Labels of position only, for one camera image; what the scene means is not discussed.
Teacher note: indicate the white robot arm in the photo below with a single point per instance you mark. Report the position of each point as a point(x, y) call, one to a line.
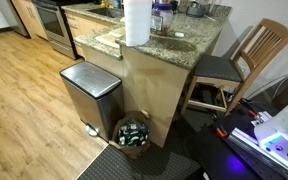
point(284, 133)

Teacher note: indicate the granite-topped kitchen counter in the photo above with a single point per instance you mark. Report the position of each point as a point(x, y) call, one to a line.
point(157, 83)

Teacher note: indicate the brown paper bag with cans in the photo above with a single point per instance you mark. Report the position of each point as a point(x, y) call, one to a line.
point(132, 135)

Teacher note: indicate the stainless steel trash can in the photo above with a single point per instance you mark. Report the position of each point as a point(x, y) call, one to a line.
point(94, 96)

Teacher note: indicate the light wooden cutting board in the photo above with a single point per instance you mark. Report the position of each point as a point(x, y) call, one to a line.
point(109, 40)

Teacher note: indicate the small white oval object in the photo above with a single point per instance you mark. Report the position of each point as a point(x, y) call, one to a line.
point(179, 34)

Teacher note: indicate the white paper towel roll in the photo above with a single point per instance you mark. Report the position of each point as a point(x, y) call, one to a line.
point(137, 21)

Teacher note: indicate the black foam floor mat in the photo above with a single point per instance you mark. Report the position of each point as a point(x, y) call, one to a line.
point(150, 165)

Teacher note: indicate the clear jar with blue lid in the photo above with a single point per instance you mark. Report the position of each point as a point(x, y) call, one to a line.
point(166, 18)

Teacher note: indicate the wooden chair with grey cushion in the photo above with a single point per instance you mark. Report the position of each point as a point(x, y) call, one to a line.
point(217, 68)

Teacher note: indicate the steel kitchen sink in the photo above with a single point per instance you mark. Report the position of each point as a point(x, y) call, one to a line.
point(107, 12)

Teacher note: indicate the light wood base cabinet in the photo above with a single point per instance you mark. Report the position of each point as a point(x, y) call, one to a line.
point(84, 28)
point(29, 16)

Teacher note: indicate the small white stick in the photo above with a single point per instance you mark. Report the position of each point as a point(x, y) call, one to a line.
point(210, 17)

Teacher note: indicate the stainless steel oven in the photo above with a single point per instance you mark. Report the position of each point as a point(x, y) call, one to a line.
point(55, 26)

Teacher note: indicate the grey refrigerator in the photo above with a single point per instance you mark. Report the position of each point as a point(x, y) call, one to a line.
point(12, 16)

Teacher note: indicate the aluminium robot base mount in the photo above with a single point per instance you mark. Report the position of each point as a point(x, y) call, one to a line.
point(250, 143)

